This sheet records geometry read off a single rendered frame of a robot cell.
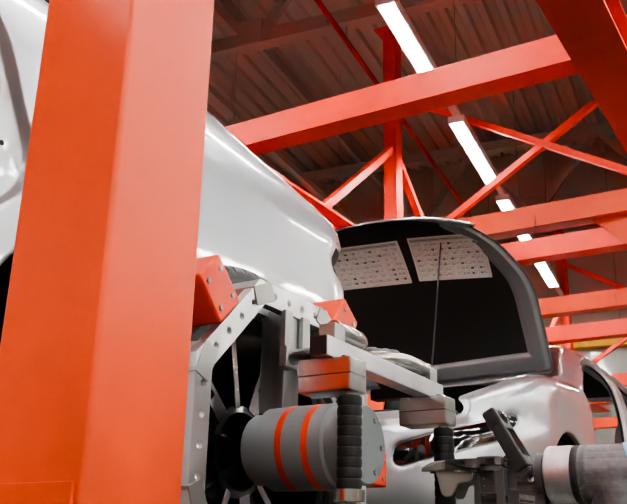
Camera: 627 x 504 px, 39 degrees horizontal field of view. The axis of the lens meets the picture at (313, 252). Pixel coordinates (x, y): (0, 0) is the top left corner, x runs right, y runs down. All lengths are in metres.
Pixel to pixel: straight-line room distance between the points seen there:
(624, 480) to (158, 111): 0.87
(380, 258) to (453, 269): 0.41
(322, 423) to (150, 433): 0.46
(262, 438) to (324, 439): 0.12
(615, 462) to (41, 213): 0.91
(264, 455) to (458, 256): 3.45
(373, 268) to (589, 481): 3.67
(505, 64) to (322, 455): 3.91
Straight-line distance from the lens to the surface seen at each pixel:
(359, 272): 5.08
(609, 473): 1.45
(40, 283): 1.07
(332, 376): 1.28
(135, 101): 1.10
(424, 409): 1.59
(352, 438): 1.27
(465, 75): 5.19
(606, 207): 5.37
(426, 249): 4.86
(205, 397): 1.35
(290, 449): 1.45
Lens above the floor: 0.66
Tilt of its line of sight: 20 degrees up
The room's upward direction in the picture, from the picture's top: 1 degrees clockwise
